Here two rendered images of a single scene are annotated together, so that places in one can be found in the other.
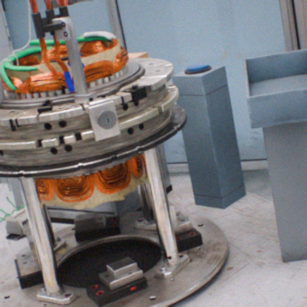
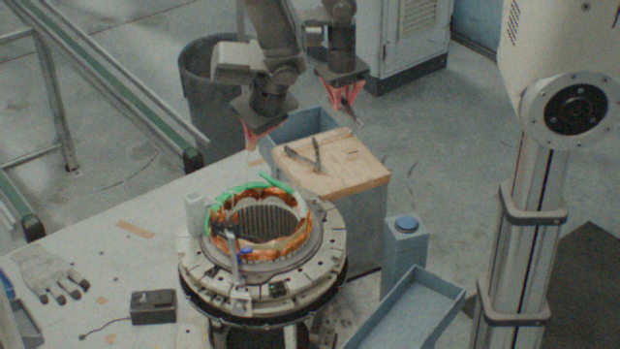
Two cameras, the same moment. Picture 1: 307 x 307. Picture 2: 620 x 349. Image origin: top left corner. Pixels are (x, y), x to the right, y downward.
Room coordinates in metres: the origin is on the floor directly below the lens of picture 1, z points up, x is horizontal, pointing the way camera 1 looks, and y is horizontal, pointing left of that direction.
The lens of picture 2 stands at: (0.21, -0.51, 2.10)
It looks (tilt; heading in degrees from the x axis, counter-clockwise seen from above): 38 degrees down; 28
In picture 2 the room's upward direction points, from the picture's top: 1 degrees counter-clockwise
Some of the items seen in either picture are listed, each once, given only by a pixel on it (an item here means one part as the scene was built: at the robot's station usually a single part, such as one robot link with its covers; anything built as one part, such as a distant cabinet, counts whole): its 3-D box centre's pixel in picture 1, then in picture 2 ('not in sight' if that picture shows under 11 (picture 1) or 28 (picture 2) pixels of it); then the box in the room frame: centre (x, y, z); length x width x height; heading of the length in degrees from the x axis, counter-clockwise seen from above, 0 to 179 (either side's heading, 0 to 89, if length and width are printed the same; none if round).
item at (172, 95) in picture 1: (165, 99); (316, 287); (1.12, -0.03, 1.06); 0.09 x 0.04 x 0.01; 150
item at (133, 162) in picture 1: (135, 160); not in sight; (1.14, 0.03, 0.96); 0.06 x 0.02 x 0.05; 150
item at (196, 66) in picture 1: (197, 66); (406, 222); (1.37, -0.11, 1.04); 0.04 x 0.04 x 0.01
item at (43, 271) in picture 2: not in sight; (49, 269); (1.11, 0.66, 0.79); 0.24 x 0.12 x 0.02; 65
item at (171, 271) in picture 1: (172, 265); not in sight; (1.08, 0.00, 0.81); 0.07 x 0.03 x 0.01; 142
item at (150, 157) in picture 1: (160, 205); (291, 347); (1.08, 0.00, 0.91); 0.02 x 0.02 x 0.21
